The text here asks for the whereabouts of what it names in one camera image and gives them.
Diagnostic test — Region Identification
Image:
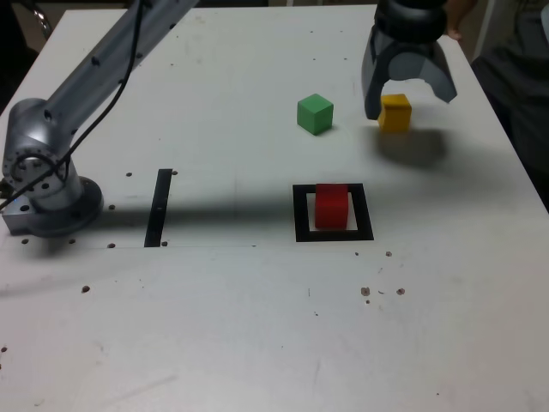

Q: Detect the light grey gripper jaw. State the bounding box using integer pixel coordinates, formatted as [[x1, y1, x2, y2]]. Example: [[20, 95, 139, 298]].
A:
[[388, 40, 458, 106]]

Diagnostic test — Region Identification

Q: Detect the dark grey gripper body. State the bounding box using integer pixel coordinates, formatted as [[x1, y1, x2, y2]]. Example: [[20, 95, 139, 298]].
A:
[[379, 37, 437, 64]]

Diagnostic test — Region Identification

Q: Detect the metal chair frame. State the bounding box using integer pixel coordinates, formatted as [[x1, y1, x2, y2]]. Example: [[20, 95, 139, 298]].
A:
[[33, 7, 53, 33]]

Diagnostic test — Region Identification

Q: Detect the yellow cube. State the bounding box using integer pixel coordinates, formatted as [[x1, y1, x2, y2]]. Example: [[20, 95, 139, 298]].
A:
[[377, 93, 413, 133]]

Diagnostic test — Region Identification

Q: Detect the green cube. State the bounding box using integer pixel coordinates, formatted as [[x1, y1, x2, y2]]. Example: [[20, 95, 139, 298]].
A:
[[295, 93, 335, 136]]

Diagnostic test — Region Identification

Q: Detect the person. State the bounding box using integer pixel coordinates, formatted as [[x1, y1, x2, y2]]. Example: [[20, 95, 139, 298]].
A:
[[469, 0, 549, 215]]

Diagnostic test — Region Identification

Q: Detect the black tape square outline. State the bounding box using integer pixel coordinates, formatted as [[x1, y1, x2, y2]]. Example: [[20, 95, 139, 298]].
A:
[[292, 183, 375, 244]]

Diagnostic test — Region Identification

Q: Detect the red cube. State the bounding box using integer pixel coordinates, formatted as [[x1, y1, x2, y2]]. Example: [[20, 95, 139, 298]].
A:
[[314, 183, 349, 230]]

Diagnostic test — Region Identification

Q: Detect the person's hand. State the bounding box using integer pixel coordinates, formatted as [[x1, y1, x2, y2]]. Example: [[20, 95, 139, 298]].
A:
[[443, 0, 478, 42]]

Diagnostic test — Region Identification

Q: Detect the black tape strip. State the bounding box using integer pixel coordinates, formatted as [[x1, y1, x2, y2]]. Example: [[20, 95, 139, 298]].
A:
[[143, 168, 173, 249]]

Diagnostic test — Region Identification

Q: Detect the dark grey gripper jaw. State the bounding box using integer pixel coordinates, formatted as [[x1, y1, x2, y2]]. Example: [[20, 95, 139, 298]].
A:
[[359, 27, 389, 121]]

